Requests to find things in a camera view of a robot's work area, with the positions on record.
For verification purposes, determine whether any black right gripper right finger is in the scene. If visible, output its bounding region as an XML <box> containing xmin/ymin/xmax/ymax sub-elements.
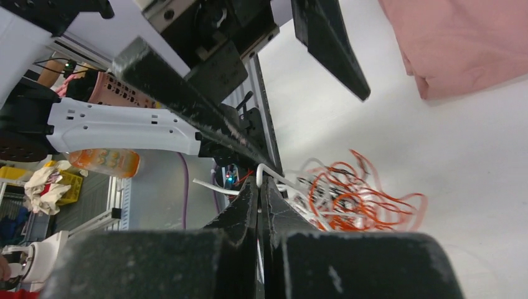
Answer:
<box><xmin>260</xmin><ymin>176</ymin><xmax>463</xmax><ymax>298</ymax></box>

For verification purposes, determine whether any orange cable tangle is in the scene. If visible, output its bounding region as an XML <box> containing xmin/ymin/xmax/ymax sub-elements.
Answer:
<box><xmin>307</xmin><ymin>149</ymin><xmax>428</xmax><ymax>233</ymax></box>

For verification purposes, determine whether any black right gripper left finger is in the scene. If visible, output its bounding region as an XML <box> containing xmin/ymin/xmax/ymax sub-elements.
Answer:
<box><xmin>41</xmin><ymin>178</ymin><xmax>258</xmax><ymax>298</ymax></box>

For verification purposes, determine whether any white cable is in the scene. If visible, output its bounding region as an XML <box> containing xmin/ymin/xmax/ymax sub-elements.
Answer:
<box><xmin>192</xmin><ymin>163</ymin><xmax>331</xmax><ymax>232</ymax></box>

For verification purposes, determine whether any pink cloth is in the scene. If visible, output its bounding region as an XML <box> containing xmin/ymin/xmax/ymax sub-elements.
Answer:
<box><xmin>379</xmin><ymin>0</ymin><xmax>527</xmax><ymax>100</ymax></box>

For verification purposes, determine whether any pink perforated basket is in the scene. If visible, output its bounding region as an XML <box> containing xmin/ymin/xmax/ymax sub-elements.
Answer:
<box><xmin>65</xmin><ymin>69</ymin><xmax>159</xmax><ymax>109</ymax></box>

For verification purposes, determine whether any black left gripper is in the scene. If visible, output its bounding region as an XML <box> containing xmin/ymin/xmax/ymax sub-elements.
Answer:
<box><xmin>112</xmin><ymin>0</ymin><xmax>370</xmax><ymax>173</ymax></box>

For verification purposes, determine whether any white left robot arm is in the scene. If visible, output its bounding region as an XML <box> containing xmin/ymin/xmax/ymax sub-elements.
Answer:
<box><xmin>1</xmin><ymin>1</ymin><xmax>370</xmax><ymax>170</ymax></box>

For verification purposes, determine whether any orange snack bag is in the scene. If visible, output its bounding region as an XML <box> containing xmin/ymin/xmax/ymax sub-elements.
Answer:
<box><xmin>66</xmin><ymin>148</ymin><xmax>141</xmax><ymax>179</ymax></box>

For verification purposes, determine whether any yellow crate with rags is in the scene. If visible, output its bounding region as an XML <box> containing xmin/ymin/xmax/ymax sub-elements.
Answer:
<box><xmin>1</xmin><ymin>160</ymin><xmax>88</xmax><ymax>216</ymax></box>

